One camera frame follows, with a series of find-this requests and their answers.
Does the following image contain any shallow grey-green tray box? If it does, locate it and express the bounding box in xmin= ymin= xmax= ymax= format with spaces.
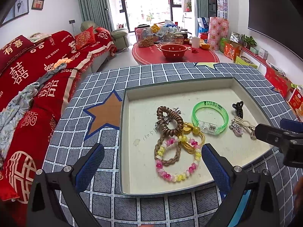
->
xmin=119 ymin=77 xmax=278 ymax=195

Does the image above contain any round red table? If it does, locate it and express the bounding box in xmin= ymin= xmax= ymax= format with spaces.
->
xmin=131 ymin=43 xmax=219 ymax=65

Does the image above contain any clear jar of nuts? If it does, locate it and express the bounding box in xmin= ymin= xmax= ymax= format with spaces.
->
xmin=135 ymin=25 xmax=154 ymax=48

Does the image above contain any beige hair clip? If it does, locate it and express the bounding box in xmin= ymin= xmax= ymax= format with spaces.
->
xmin=233 ymin=117 xmax=257 ymax=139

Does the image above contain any framed wall photo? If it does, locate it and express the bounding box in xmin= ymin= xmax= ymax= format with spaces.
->
xmin=14 ymin=0 xmax=29 ymax=18

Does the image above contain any beige armchair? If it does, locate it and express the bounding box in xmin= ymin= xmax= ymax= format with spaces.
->
xmin=80 ymin=21 xmax=130 ymax=52

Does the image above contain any orange red gift box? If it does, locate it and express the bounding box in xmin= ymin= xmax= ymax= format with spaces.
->
xmin=224 ymin=42 xmax=242 ymax=61

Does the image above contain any grey checked tablecloth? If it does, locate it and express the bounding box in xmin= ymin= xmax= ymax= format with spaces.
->
xmin=43 ymin=63 xmax=303 ymax=227

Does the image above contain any brown spiral hair tie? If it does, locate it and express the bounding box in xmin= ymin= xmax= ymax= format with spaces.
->
xmin=156 ymin=106 xmax=184 ymax=136

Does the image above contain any brown braided bracelet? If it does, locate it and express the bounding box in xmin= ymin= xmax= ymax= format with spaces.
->
xmin=154 ymin=132 xmax=183 ymax=165

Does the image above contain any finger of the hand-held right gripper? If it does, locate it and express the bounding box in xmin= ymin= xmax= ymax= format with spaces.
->
xmin=255 ymin=123 xmax=294 ymax=152
xmin=280 ymin=119 xmax=303 ymax=134

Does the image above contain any red covered sofa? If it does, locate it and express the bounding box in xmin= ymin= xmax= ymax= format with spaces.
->
xmin=0 ymin=27 xmax=117 ymax=227

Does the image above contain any grey blue crumpled cloth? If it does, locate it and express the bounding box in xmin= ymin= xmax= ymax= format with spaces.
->
xmin=0 ymin=59 xmax=71 ymax=168

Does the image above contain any small framed red picture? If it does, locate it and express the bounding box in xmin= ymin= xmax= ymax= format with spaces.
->
xmin=31 ymin=0 xmax=45 ymax=10

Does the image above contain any silver keychain charm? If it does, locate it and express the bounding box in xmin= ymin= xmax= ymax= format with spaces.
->
xmin=228 ymin=119 xmax=244 ymax=136

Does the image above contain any potted green plant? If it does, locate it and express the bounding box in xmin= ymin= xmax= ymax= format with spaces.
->
xmin=240 ymin=34 xmax=257 ymax=49

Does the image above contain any green curtain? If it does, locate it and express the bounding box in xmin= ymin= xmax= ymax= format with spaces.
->
xmin=194 ymin=0 xmax=209 ymax=22
xmin=77 ymin=0 xmax=112 ymax=31

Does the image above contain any red lettered cushion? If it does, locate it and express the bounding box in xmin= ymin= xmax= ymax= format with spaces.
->
xmin=0 ymin=35 xmax=36 ymax=63

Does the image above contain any red patterned gift bag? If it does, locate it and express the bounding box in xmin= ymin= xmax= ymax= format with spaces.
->
xmin=208 ymin=16 xmax=230 ymax=51

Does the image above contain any black claw hair clip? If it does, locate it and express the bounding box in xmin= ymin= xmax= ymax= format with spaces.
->
xmin=231 ymin=102 xmax=245 ymax=119

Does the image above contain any colourful bead bracelet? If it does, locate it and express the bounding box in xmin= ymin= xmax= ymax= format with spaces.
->
xmin=155 ymin=136 xmax=202 ymax=183

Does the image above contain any large red gift box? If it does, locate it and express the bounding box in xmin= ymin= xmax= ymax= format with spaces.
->
xmin=264 ymin=66 xmax=293 ymax=97

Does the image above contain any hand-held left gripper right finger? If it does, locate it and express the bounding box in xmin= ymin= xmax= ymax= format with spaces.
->
xmin=201 ymin=144 xmax=281 ymax=227

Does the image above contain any red plastic bowl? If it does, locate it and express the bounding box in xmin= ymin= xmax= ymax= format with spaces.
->
xmin=159 ymin=44 xmax=188 ymax=60

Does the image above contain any red and white snack box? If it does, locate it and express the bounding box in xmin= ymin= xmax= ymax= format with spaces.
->
xmin=287 ymin=87 xmax=303 ymax=121

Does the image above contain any glass balcony door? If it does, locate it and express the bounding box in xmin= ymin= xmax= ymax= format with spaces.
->
xmin=117 ymin=0 xmax=196 ymax=29

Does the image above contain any translucent green bracelet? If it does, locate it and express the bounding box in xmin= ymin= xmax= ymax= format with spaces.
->
xmin=192 ymin=101 xmax=229 ymax=135

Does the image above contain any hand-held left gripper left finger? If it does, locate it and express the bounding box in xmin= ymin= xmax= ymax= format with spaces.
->
xmin=26 ymin=143 xmax=106 ymax=227

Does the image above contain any red embroidered cushion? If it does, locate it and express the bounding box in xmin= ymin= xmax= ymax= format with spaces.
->
xmin=74 ymin=26 xmax=96 ymax=50

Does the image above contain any yellow hair tie with bead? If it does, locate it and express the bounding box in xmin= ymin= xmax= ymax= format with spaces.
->
xmin=177 ymin=122 xmax=206 ymax=155

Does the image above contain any black television screen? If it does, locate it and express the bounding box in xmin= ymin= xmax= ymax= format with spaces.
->
xmin=247 ymin=0 xmax=303 ymax=59

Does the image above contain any blue and white box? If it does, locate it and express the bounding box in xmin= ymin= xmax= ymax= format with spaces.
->
xmin=197 ymin=17 xmax=210 ymax=33

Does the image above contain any white cup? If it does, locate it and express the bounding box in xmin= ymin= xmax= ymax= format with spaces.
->
xmin=191 ymin=36 xmax=201 ymax=50

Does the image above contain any silver metal hair clip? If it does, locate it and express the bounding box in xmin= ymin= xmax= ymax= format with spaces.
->
xmin=155 ymin=107 xmax=183 ymax=129

